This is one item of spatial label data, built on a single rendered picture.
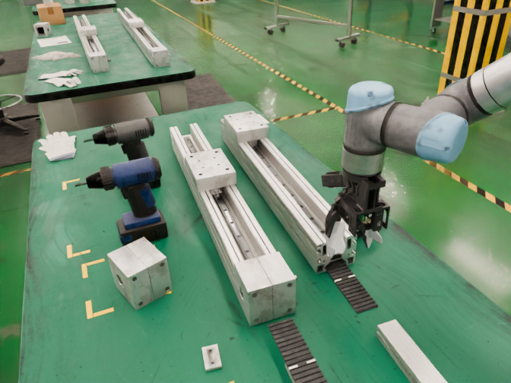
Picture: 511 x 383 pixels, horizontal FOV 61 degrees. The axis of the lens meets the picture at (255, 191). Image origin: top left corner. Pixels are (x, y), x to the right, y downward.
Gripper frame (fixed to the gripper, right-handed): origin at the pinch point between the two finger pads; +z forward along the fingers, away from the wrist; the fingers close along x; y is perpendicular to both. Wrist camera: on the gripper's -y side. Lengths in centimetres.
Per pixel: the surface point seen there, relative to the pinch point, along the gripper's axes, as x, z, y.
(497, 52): 261, 37, -212
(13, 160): -123, 88, -278
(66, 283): -59, 10, -23
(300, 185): 2.5, 1.7, -29.6
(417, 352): 1.1, 6.8, 23.3
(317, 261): -4.1, 7.2, -5.5
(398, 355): -1.9, 7.5, 22.1
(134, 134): -37, -9, -58
